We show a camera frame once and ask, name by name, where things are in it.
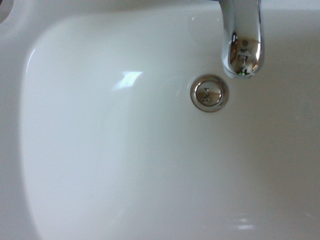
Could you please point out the chrome drain stopper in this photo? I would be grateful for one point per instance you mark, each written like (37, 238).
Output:
(209, 92)

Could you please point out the white sink vanity top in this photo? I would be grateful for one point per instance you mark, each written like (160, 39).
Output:
(105, 155)

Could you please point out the chrome faucet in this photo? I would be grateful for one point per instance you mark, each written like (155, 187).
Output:
(243, 37)

